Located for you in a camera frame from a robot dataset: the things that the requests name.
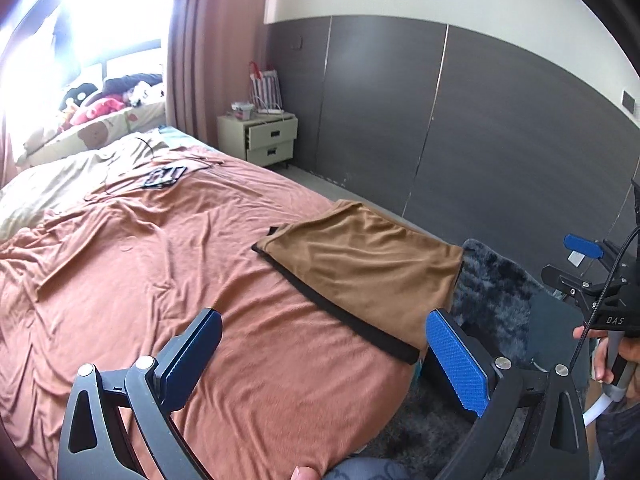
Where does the brown printed t-shirt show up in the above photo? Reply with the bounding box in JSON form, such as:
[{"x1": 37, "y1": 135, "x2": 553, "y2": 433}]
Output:
[{"x1": 252, "y1": 200, "x2": 463, "y2": 364}]

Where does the person right hand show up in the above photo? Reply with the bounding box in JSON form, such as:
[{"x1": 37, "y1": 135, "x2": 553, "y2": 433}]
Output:
[{"x1": 573, "y1": 327, "x2": 639, "y2": 384}]

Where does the folded black garment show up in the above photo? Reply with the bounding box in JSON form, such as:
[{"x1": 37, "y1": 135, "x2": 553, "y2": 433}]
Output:
[{"x1": 252, "y1": 224, "x2": 424, "y2": 364}]

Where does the dark fluffy floor rug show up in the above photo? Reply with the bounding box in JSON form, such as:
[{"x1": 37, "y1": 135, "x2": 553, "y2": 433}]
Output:
[{"x1": 359, "y1": 237, "x2": 591, "y2": 480}]

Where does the rust orange bed blanket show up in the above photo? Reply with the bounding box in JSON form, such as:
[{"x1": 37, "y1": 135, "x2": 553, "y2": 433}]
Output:
[{"x1": 1, "y1": 151, "x2": 413, "y2": 479}]

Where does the beige bed sheet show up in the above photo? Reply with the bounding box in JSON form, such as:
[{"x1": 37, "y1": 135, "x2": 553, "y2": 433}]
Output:
[{"x1": 1, "y1": 128, "x2": 215, "y2": 240}]

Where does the white bedside cabinet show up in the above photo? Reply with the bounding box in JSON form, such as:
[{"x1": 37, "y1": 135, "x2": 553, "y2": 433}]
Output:
[{"x1": 217, "y1": 113, "x2": 298, "y2": 167}]

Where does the bear print pillow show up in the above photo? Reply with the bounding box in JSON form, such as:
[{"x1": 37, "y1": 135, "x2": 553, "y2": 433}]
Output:
[{"x1": 14, "y1": 100, "x2": 166, "y2": 169}]

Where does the pink plush toy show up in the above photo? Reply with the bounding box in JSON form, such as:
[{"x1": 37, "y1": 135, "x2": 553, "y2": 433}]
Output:
[{"x1": 70, "y1": 94, "x2": 127, "y2": 126}]

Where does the white rack on cabinet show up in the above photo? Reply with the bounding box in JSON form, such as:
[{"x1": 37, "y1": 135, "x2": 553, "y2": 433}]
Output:
[{"x1": 231, "y1": 62, "x2": 284, "y2": 120}]

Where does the black owl plush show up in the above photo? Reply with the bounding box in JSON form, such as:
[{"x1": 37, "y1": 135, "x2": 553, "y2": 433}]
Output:
[{"x1": 58, "y1": 82, "x2": 98, "y2": 110}]

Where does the right pink curtain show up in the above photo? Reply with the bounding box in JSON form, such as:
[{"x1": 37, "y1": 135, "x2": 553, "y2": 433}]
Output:
[{"x1": 166, "y1": 0, "x2": 266, "y2": 145}]

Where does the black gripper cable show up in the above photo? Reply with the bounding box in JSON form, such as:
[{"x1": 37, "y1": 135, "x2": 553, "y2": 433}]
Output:
[{"x1": 566, "y1": 224, "x2": 640, "y2": 376}]

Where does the black frame on bed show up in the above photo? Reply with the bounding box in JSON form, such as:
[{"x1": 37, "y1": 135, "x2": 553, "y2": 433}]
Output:
[{"x1": 142, "y1": 166, "x2": 186, "y2": 188}]

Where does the black charging cable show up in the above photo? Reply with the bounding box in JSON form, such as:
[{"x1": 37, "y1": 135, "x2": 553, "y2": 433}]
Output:
[{"x1": 131, "y1": 134, "x2": 166, "y2": 164}]

